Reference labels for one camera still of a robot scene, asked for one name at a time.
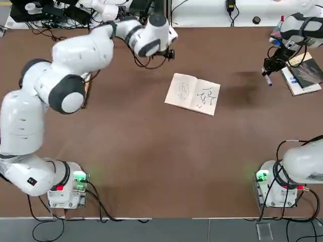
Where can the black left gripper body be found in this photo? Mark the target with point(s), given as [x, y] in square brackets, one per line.
[161, 53]

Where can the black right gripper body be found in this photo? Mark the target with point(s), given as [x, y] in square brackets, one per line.
[281, 56]

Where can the lined paper notebook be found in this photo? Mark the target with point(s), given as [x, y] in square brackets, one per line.
[191, 93]

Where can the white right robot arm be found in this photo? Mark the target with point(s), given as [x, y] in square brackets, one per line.
[302, 164]

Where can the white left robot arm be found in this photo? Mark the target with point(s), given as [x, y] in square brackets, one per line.
[75, 55]

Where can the clear pen cup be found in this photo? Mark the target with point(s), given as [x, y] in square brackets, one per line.
[275, 32]

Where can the dark book hands cover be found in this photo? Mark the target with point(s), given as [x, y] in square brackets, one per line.
[306, 71]

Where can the black tape roll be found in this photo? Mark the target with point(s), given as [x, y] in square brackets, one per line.
[254, 20]

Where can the black power adapter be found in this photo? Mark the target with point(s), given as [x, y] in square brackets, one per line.
[230, 5]

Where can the orange illustrated book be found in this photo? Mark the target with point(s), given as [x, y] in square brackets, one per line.
[88, 88]

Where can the white round disc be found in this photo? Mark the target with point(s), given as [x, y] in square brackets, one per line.
[31, 7]

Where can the clear floor plate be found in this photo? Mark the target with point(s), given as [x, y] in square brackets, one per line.
[264, 230]

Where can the aluminium frame post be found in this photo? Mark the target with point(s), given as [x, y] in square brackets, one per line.
[168, 12]

